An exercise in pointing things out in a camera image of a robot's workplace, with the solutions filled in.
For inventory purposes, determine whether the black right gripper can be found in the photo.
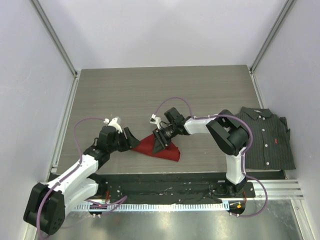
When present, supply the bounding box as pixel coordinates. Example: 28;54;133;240
153;124;178;155

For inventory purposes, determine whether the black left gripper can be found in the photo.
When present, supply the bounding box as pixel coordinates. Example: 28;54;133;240
107;127;140;153

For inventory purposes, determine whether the red cloth napkin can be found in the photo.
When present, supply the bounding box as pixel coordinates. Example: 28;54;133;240
131;134;181;162

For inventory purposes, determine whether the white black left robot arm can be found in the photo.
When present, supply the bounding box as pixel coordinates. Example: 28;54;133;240
23;126;140;236

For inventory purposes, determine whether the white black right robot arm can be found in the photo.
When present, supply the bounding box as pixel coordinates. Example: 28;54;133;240
152;107;252;198

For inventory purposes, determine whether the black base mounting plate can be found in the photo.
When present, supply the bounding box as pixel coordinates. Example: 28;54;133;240
89;172;260;205

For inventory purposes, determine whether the dark striped button shirt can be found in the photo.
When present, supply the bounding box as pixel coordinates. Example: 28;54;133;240
236;106;296;170

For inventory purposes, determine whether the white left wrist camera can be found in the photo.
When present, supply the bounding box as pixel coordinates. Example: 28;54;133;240
103;116;123;133

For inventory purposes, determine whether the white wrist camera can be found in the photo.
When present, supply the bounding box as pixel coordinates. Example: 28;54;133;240
149;113;162;129
103;116;123;133

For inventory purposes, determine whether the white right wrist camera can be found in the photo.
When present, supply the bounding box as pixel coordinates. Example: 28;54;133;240
149;113;162;129

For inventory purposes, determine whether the white slotted cable duct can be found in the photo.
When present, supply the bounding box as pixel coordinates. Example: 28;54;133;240
73;201;230;212

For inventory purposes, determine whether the aluminium front rail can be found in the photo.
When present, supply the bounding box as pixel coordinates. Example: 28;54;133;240
31;179;305;202

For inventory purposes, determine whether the left aluminium frame post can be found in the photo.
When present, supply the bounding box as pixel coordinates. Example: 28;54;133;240
30;0;78;77

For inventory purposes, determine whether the aluminium frame post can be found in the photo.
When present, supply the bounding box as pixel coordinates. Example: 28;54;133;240
30;0;78;77
249;0;297;74

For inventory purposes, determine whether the right aluminium frame post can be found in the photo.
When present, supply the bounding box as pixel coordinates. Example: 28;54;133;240
249;0;297;74

